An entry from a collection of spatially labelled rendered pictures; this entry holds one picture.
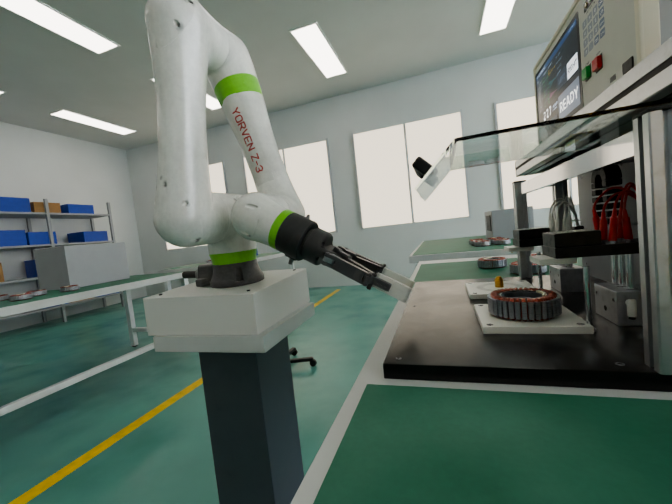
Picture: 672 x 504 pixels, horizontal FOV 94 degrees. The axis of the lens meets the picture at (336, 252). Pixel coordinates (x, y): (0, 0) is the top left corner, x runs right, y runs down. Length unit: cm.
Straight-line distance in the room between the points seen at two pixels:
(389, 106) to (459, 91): 107
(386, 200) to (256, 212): 480
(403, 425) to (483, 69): 563
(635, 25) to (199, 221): 76
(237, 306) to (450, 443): 55
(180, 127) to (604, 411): 80
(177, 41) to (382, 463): 78
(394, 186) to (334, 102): 180
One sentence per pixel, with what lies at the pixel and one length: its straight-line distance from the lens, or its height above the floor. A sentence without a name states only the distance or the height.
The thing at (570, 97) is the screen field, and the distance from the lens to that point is 81.
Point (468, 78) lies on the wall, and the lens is 577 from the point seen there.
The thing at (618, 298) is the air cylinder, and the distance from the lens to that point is 65.
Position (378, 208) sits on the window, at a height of 130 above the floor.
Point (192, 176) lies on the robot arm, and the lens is 75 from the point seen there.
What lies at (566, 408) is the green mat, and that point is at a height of 75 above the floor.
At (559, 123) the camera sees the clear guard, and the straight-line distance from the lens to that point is 48.
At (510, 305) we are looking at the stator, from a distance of 60.
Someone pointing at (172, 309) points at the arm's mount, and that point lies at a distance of 89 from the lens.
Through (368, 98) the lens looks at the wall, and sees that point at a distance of 585.
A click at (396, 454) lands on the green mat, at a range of 35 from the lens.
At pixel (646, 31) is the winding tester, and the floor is 117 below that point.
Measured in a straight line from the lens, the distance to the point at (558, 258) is 62.
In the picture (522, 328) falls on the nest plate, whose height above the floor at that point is 78.
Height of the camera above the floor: 96
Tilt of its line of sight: 3 degrees down
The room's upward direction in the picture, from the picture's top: 6 degrees counter-clockwise
